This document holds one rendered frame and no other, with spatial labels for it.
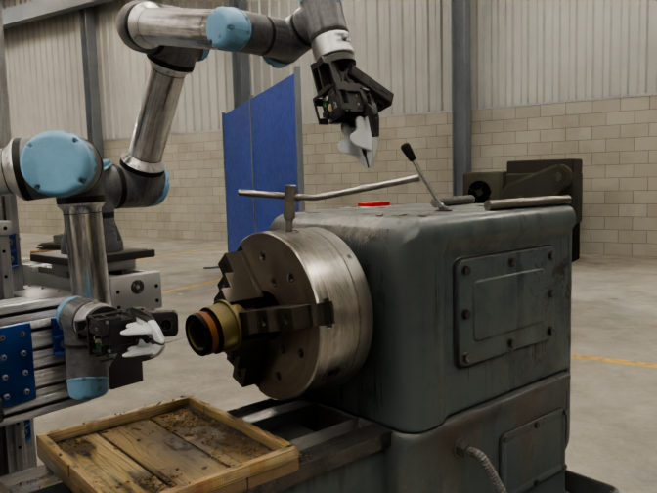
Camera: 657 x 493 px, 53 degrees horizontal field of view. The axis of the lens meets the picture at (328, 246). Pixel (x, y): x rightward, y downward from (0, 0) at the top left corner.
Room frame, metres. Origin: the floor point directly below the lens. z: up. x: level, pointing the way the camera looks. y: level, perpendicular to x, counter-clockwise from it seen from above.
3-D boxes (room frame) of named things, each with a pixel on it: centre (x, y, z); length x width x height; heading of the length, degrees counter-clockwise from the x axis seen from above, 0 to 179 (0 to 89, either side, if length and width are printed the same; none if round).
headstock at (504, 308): (1.50, -0.22, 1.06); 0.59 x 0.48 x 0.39; 130
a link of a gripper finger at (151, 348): (1.03, 0.31, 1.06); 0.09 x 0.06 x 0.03; 40
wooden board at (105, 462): (1.05, 0.29, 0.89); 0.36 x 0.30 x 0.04; 40
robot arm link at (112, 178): (1.66, 0.60, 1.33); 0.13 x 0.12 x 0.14; 137
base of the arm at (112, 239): (1.66, 0.60, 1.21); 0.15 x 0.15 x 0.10
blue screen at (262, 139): (8.06, 0.88, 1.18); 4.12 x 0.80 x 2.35; 18
